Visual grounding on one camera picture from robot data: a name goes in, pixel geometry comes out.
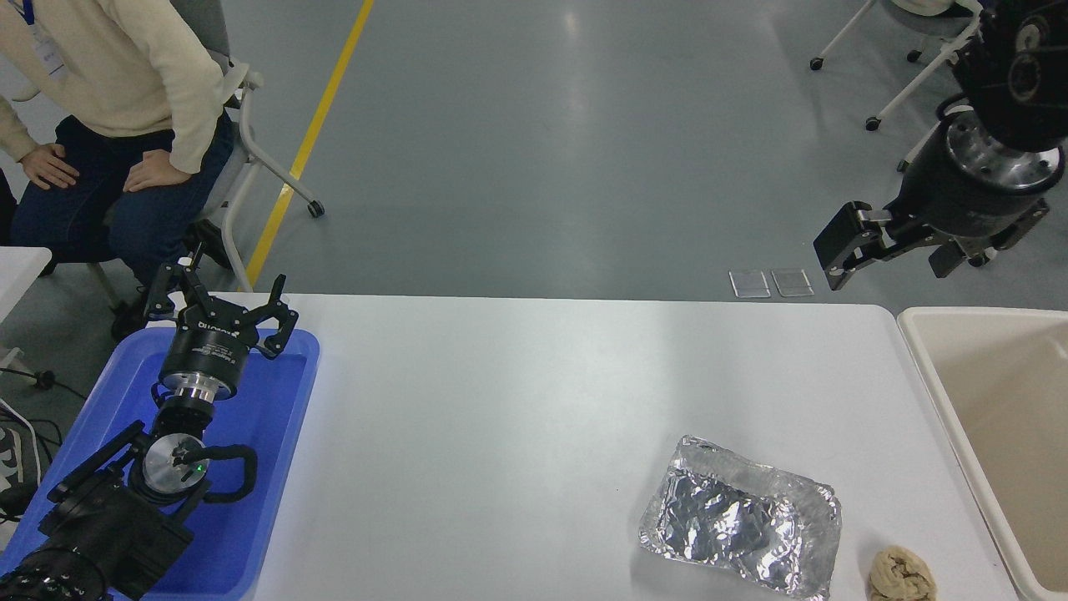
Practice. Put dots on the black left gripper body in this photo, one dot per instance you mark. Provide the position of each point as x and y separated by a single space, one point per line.
204 351

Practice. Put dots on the small white table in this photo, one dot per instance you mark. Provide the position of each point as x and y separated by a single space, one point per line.
18 275

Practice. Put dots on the silver foil tray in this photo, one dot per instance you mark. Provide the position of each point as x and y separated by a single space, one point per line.
734 517

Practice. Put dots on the person's left hand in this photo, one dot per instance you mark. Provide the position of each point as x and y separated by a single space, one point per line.
154 173

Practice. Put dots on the person's right hand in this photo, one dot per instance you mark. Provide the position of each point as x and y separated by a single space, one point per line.
48 165

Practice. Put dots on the clear floor plate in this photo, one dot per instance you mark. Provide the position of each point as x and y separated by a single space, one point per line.
749 284
792 282

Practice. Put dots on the large pale bin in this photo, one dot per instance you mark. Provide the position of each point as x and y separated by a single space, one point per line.
1001 401

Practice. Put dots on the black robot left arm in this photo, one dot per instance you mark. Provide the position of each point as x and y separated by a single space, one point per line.
108 526

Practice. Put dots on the blue plastic tray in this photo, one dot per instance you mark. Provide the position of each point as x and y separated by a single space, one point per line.
267 434

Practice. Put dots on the crumpled tan paper ball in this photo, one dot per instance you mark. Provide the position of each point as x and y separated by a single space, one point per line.
901 576

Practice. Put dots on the white name badge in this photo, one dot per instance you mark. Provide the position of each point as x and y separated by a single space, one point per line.
52 58

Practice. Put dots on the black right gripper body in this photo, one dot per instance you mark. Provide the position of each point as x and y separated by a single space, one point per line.
959 204

